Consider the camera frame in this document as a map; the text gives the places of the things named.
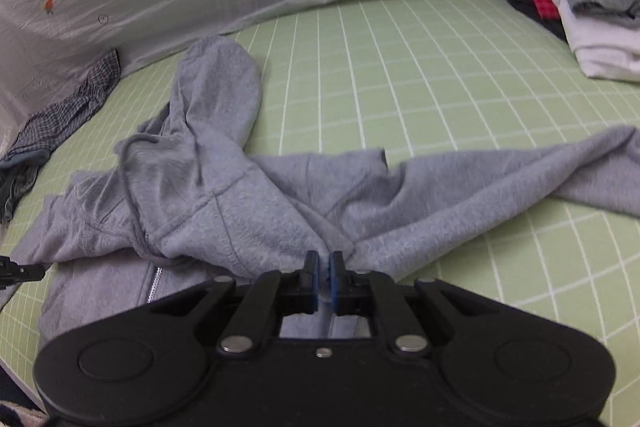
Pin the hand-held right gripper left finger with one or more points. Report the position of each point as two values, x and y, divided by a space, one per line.
313 277

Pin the pile of folded clothes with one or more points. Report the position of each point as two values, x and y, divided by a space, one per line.
595 47

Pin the grey hoodie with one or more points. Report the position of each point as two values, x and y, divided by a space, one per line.
240 207

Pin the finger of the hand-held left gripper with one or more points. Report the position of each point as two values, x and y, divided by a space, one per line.
22 272

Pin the blue denim jeans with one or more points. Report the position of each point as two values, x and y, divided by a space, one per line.
15 187

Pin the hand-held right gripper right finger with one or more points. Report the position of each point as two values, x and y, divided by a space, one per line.
334 279

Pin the blue plaid shirt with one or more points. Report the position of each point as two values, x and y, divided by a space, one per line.
75 107

